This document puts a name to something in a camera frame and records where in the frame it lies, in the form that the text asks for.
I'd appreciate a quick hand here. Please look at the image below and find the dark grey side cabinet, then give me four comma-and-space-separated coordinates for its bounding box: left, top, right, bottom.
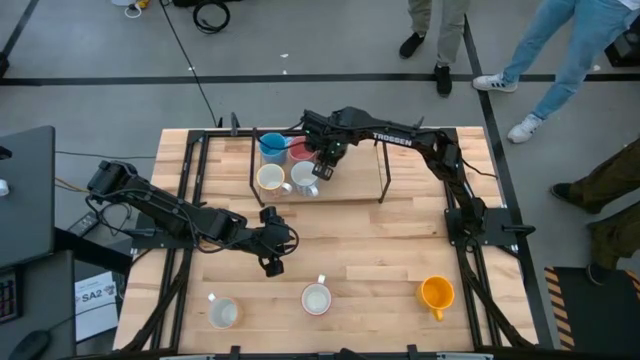
0, 124, 56, 270

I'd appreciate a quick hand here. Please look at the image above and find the black aluminium table frame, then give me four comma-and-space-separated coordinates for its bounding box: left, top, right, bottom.
119, 127, 539, 360

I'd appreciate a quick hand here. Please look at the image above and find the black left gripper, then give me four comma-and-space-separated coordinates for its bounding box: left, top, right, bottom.
244, 205, 300, 278

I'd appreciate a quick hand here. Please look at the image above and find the plain orange mug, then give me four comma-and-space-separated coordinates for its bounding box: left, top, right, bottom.
416, 275, 456, 322

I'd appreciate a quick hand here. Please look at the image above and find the orange leaf patterned mug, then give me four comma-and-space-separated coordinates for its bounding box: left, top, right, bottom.
255, 163, 294, 197

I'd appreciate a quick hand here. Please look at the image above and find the dark grey side desk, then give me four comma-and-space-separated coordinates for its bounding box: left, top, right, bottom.
0, 249, 77, 360

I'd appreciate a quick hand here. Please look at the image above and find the grey diamond patterned mug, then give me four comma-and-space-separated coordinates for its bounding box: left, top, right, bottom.
300, 273, 333, 317

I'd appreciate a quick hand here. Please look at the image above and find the black computer mouse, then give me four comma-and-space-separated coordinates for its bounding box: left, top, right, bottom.
7, 329, 51, 360

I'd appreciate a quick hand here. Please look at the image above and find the black equipment case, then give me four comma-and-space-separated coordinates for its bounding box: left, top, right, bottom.
603, 29, 640, 69

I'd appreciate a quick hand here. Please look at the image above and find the long black floor cable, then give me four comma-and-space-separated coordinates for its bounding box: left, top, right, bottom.
158, 0, 225, 129

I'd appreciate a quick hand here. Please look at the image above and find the black power adapter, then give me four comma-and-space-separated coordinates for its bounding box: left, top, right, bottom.
67, 211, 101, 239

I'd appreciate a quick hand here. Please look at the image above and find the pale patterned mug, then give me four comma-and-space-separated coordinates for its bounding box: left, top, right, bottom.
206, 292, 240, 331

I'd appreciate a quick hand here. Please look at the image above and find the plain pink mug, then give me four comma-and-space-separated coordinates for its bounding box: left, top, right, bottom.
288, 135, 317, 164

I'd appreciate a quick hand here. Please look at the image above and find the plain blue mug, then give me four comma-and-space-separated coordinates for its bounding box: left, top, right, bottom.
258, 132, 290, 165

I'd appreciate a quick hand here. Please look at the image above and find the black coiled floor cable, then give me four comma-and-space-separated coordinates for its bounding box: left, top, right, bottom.
192, 0, 232, 35

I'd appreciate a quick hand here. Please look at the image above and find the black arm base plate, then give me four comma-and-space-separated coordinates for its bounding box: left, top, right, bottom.
130, 212, 201, 250
444, 207, 536, 247

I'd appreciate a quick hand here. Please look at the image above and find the white SA2 labelled box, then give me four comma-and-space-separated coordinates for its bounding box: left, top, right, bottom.
74, 271, 120, 344

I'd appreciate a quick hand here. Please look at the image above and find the black yellow striped mat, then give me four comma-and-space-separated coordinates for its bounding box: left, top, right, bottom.
543, 266, 640, 351

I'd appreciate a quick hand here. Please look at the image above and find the black keyboard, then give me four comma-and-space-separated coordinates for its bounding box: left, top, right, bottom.
0, 269, 22, 325

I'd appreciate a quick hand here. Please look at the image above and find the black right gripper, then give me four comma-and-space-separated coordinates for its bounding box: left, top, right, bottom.
301, 108, 350, 181

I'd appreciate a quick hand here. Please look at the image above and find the blue floral patterned mug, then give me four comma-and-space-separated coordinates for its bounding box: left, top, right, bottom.
290, 160, 321, 198

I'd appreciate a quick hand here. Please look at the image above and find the black floor box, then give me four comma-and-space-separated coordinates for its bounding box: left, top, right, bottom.
172, 0, 242, 8

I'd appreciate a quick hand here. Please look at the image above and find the person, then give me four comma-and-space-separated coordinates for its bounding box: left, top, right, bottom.
398, 0, 471, 98
549, 137, 640, 286
472, 0, 640, 145

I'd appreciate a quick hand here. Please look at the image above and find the black metal wooden shelf rack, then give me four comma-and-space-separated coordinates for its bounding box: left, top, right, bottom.
249, 127, 394, 207

